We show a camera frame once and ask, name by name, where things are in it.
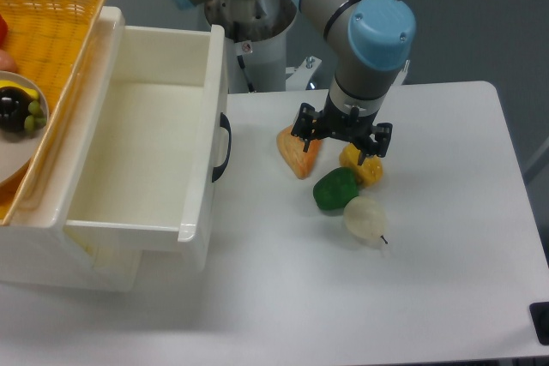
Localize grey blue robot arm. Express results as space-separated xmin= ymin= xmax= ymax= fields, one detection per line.
xmin=173 ymin=0 xmax=416 ymax=159

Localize black cable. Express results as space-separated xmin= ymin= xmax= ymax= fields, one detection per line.
xmin=233 ymin=22 xmax=257 ymax=93

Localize white drawer cabinet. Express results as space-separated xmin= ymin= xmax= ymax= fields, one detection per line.
xmin=1 ymin=7 xmax=142 ymax=291

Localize white plate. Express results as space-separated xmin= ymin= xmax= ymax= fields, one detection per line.
xmin=1 ymin=71 xmax=50 ymax=185

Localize yellow woven basket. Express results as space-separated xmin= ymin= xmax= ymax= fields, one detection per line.
xmin=1 ymin=0 xmax=106 ymax=226

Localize white plastic drawer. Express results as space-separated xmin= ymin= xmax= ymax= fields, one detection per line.
xmin=67 ymin=26 xmax=228 ymax=271

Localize pink peach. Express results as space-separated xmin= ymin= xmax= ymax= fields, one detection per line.
xmin=0 ymin=50 xmax=18 ymax=73

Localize dark purple mangosteen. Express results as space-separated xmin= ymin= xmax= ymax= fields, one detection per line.
xmin=0 ymin=86 xmax=33 ymax=133

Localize green grapes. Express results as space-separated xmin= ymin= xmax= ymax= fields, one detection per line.
xmin=23 ymin=100 xmax=47 ymax=134

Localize white pear with stem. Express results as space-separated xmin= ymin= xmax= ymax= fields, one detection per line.
xmin=343 ymin=196 xmax=389 ymax=247

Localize black corner object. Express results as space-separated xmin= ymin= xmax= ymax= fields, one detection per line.
xmin=529 ymin=302 xmax=549 ymax=345

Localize orange triangular bread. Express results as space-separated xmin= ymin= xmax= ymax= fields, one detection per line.
xmin=276 ymin=125 xmax=323 ymax=179

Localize white metal bracket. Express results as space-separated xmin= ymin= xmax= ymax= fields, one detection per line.
xmin=285 ymin=56 xmax=323 ymax=91

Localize black drawer handle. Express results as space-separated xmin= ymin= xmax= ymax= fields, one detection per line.
xmin=212 ymin=112 xmax=232 ymax=183

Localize yellow fruit slice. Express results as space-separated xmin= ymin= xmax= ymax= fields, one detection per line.
xmin=0 ymin=80 xmax=39 ymax=100

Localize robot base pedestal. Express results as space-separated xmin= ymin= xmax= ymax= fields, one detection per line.
xmin=203 ymin=0 xmax=297 ymax=93

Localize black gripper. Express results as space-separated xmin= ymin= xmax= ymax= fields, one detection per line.
xmin=291 ymin=91 xmax=393 ymax=165

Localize yellow bell pepper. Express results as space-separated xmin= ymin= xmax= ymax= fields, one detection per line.
xmin=339 ymin=144 xmax=383 ymax=188

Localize red tomato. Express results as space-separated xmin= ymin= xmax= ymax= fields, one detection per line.
xmin=0 ymin=15 xmax=9 ymax=46

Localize green bell pepper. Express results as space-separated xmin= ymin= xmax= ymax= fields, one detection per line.
xmin=312 ymin=167 xmax=359 ymax=211

